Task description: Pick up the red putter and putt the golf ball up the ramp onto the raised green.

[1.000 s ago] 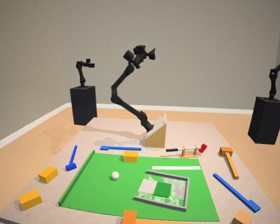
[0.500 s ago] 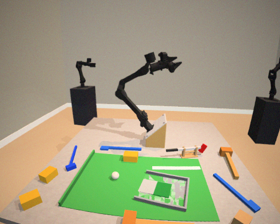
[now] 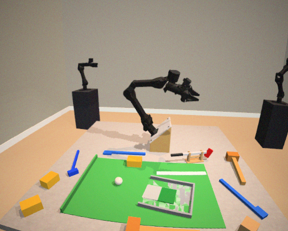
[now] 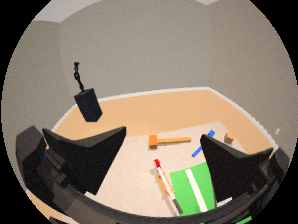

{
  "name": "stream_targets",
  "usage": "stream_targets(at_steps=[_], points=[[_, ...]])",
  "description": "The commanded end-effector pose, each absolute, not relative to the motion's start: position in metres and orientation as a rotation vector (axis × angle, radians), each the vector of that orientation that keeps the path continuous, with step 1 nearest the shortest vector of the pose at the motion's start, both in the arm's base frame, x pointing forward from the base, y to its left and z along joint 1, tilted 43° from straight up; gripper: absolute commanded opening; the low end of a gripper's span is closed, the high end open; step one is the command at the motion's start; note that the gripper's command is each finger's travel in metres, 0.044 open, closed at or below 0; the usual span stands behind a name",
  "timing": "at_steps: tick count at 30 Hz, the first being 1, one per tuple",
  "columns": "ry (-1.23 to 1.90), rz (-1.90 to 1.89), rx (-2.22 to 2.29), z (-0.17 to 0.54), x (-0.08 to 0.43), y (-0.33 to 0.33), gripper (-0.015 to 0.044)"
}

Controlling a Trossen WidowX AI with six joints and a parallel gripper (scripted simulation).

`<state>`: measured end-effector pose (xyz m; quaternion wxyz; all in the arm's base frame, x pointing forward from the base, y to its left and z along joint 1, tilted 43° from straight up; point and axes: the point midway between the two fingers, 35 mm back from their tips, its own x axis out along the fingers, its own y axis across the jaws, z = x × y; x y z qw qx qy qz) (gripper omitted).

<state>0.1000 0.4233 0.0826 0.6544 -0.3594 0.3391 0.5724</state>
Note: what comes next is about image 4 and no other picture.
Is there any blue l-shaped block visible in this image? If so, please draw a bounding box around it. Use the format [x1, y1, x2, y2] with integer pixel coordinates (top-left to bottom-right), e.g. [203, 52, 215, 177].
[192, 131, 216, 157]

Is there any green flat mat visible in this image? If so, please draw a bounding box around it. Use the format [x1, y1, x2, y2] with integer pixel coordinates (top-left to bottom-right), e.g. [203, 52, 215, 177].
[169, 161, 251, 224]

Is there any tan cube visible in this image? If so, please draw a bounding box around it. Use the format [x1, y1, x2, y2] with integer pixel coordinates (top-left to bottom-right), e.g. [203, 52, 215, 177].
[223, 132, 234, 144]

